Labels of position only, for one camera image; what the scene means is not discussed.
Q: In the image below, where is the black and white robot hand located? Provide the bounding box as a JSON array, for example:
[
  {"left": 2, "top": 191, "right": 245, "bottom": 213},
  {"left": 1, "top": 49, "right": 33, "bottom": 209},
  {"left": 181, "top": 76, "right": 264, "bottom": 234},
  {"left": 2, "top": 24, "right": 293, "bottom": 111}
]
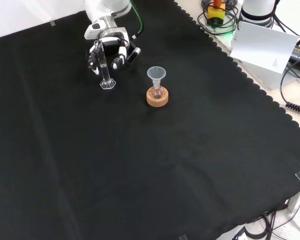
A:
[{"left": 84, "top": 21, "right": 131, "bottom": 76}]

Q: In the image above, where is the clear glass graduated cylinder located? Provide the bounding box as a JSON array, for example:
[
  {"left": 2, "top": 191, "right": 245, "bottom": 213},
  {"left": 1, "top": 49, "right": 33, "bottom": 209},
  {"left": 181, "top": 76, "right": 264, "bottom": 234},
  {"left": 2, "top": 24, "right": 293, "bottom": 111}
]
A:
[{"left": 93, "top": 39, "right": 117, "bottom": 90}]

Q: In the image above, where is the clear plastic funnel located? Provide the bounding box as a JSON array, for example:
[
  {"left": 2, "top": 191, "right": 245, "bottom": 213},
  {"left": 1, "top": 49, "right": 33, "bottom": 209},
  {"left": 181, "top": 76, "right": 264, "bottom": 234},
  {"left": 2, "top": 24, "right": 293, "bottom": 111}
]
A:
[{"left": 146, "top": 66, "right": 167, "bottom": 87}]

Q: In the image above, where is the small round-bottom glass flask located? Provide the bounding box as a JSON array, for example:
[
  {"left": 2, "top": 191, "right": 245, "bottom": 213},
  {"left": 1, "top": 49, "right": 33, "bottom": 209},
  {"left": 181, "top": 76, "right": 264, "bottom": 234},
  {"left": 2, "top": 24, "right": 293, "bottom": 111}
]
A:
[{"left": 151, "top": 83, "right": 164, "bottom": 100}]

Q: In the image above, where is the yellow stop button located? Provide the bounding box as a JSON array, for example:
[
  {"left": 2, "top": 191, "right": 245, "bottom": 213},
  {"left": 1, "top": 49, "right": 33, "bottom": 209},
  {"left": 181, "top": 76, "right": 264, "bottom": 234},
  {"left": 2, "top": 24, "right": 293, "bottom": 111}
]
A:
[{"left": 206, "top": 0, "right": 226, "bottom": 27}]

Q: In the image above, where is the black cloth with scalloped edge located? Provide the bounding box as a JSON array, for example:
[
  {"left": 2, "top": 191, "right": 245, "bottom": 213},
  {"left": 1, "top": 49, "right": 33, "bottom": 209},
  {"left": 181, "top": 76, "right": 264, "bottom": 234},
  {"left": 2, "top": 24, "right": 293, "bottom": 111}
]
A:
[{"left": 0, "top": 0, "right": 300, "bottom": 240}]

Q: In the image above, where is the pale board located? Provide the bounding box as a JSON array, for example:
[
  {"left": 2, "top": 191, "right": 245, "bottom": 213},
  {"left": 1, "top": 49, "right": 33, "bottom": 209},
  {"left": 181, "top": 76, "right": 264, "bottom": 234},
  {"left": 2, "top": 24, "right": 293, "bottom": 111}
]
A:
[{"left": 229, "top": 21, "right": 300, "bottom": 75}]

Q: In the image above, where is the grey metal bench leg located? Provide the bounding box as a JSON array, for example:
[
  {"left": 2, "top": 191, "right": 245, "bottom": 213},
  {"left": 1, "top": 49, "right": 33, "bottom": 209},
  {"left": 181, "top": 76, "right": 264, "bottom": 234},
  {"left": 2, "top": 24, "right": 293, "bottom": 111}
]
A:
[{"left": 287, "top": 188, "right": 300, "bottom": 213}]

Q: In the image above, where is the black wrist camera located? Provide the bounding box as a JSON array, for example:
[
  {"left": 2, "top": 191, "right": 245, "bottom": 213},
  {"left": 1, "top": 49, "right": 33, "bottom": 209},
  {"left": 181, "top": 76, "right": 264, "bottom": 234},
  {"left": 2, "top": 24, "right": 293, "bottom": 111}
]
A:
[{"left": 126, "top": 46, "right": 142, "bottom": 64}]

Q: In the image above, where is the green cable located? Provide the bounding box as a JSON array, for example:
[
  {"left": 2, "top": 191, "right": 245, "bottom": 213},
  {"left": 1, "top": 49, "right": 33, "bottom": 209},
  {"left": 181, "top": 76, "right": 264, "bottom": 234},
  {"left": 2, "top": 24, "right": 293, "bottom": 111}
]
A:
[{"left": 129, "top": 0, "right": 144, "bottom": 40}]

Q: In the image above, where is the cork ring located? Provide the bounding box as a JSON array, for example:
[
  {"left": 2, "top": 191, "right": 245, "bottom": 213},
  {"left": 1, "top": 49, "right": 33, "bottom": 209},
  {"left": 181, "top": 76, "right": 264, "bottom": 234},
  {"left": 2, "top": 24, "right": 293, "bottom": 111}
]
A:
[{"left": 146, "top": 86, "right": 170, "bottom": 108}]

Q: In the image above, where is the black looped cable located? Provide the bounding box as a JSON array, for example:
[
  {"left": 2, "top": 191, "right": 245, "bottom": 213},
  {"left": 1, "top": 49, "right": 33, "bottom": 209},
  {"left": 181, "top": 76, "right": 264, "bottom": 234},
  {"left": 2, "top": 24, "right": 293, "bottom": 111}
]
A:
[{"left": 197, "top": 0, "right": 240, "bottom": 36}]

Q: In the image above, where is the grey base plate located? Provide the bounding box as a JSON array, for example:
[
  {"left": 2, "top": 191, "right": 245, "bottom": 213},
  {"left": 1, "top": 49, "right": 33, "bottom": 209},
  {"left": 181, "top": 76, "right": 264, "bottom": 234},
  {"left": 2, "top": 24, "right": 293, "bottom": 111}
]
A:
[{"left": 229, "top": 32, "right": 291, "bottom": 91}]

